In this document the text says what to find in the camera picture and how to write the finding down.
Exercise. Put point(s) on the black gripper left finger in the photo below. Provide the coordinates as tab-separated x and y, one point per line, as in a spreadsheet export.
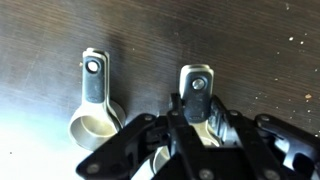
133	140

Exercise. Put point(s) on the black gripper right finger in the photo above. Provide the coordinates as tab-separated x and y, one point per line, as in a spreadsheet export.
286	146

